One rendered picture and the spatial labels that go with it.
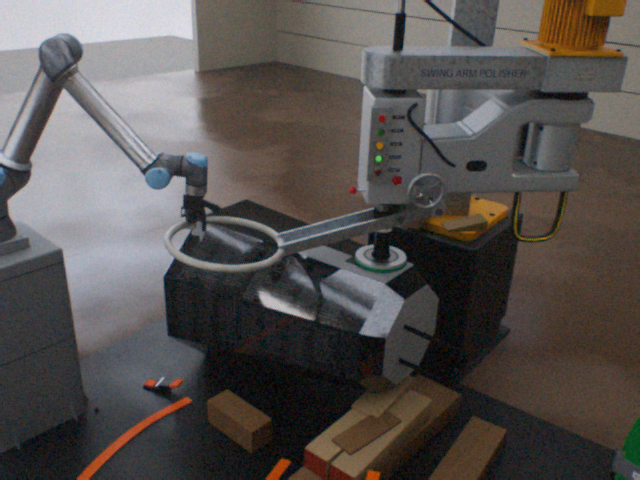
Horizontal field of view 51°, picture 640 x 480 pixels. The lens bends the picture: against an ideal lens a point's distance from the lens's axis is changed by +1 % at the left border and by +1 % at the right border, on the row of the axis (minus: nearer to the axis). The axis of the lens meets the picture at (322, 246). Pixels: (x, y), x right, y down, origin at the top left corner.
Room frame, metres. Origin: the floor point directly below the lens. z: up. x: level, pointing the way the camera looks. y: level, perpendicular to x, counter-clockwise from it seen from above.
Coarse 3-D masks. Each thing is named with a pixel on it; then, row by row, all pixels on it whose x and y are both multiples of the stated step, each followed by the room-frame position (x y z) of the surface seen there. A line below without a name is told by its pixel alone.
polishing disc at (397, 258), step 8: (360, 248) 2.58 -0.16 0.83; (368, 248) 2.58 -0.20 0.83; (392, 248) 2.59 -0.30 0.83; (360, 256) 2.50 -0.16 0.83; (368, 256) 2.51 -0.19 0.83; (392, 256) 2.51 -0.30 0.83; (400, 256) 2.52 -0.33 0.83; (368, 264) 2.43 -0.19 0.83; (376, 264) 2.43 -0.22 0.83; (384, 264) 2.44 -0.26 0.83; (392, 264) 2.44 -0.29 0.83; (400, 264) 2.45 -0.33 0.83
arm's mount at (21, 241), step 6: (18, 234) 2.45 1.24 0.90; (24, 234) 2.46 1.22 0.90; (12, 240) 2.40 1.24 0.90; (18, 240) 2.41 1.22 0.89; (24, 240) 2.42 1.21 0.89; (0, 246) 2.35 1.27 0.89; (6, 246) 2.37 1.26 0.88; (12, 246) 2.39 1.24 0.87; (18, 246) 2.40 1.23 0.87; (24, 246) 2.42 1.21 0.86; (0, 252) 2.35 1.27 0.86; (6, 252) 2.37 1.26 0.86
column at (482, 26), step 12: (456, 0) 3.13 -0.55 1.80; (468, 0) 3.12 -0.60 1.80; (480, 0) 3.12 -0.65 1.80; (492, 0) 3.11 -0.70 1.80; (456, 12) 3.13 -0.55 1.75; (468, 12) 3.12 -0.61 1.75; (480, 12) 3.11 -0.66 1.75; (492, 12) 3.11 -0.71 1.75; (468, 24) 3.12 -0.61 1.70; (480, 24) 3.11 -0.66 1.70; (492, 24) 3.11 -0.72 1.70; (456, 36) 3.12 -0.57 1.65; (480, 36) 3.11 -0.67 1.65; (492, 36) 3.11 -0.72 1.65; (456, 204) 3.11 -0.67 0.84; (468, 204) 3.11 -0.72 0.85
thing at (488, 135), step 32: (512, 96) 2.61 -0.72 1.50; (416, 128) 2.40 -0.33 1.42; (448, 128) 2.58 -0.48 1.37; (480, 128) 2.49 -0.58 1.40; (512, 128) 2.49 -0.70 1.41; (448, 160) 2.44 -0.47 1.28; (480, 160) 2.47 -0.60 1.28; (512, 160) 2.66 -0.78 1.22; (448, 192) 2.47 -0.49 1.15; (480, 192) 2.49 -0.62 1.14
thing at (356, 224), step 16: (400, 208) 2.58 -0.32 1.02; (416, 208) 2.48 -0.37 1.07; (320, 224) 2.54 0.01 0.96; (336, 224) 2.55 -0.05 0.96; (352, 224) 2.55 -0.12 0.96; (368, 224) 2.45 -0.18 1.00; (384, 224) 2.46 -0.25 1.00; (400, 224) 2.47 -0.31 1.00; (288, 240) 2.52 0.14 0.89; (304, 240) 2.42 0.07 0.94; (320, 240) 2.43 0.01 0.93; (336, 240) 2.43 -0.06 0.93
